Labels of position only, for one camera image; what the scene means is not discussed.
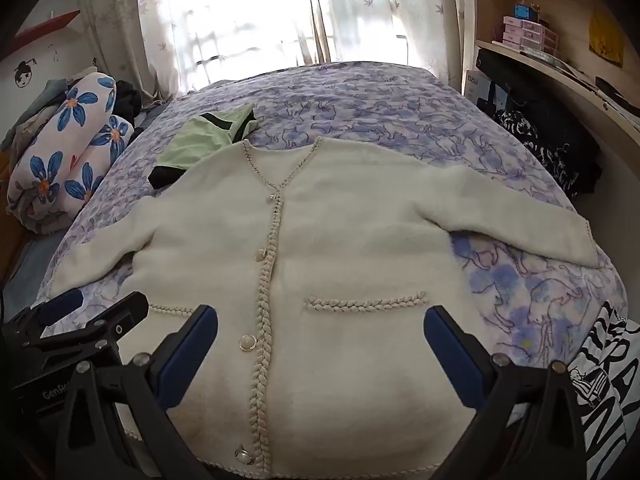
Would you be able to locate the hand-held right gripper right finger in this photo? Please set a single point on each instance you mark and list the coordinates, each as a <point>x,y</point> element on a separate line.
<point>452,355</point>

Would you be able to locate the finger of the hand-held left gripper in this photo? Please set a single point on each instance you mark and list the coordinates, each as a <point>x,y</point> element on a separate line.
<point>125,310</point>
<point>62,306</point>

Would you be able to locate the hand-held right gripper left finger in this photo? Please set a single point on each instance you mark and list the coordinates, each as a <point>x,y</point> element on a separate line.
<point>187,355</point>

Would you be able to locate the white fluffy cardigan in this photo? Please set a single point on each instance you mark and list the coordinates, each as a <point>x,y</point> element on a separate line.
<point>350,240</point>

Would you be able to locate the grey clothes pile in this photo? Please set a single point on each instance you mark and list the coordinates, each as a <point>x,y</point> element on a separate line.
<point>35,110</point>

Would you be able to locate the dark clothes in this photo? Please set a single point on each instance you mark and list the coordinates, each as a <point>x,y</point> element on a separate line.
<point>127,100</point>

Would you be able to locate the grey blue bed sheet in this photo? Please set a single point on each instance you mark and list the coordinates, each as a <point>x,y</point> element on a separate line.
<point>30,265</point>

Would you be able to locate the black white printed clothing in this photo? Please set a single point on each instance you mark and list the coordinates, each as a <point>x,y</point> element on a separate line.
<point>605,385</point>

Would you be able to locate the blue flower patterned pillows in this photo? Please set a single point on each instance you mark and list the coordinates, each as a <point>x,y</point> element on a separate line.
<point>75,125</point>

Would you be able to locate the green garment with black trim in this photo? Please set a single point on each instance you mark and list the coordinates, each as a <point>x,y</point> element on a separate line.
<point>200,140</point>

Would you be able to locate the black white patterned cloth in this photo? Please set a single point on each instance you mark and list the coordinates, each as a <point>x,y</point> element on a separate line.
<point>530,145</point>

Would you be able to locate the blue white cardboard box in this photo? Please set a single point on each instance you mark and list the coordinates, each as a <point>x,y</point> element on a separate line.
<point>480,87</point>

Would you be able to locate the sheer leaf print curtain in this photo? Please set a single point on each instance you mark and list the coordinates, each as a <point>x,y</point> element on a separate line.
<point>400,0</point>
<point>120,20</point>

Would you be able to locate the black device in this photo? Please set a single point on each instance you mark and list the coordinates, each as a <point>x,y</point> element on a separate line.
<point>615,92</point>

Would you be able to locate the stack of papers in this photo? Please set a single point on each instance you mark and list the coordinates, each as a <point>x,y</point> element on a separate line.
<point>547,57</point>

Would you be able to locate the stack of pink boxes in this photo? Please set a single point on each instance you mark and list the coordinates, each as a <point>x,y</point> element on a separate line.
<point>525,35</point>

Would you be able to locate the red wall shelf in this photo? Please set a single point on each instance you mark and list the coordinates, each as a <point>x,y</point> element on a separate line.
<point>45,30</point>

